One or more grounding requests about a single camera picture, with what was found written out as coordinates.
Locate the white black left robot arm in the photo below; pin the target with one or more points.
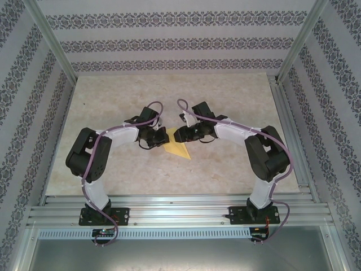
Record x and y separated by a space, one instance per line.
87 155

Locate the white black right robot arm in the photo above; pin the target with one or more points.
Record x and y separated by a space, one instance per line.
268 155

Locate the grey sheet metal panel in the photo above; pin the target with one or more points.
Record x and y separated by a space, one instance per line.
180 257

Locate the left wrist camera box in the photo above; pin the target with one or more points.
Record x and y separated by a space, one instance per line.
158 122

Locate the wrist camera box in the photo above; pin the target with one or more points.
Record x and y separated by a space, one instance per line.
158 122
187 117

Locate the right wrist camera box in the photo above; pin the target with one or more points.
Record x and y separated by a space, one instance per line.
187 117

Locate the aluminium mounting rail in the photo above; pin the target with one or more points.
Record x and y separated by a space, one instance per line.
180 210

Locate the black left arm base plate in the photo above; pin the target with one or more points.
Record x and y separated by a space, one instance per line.
124 216

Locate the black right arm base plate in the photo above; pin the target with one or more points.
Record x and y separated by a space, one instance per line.
235 214

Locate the aluminium side rail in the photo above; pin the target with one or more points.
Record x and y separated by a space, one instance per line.
285 118

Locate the aluminium frame post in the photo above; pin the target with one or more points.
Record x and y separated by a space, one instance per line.
301 39
51 39

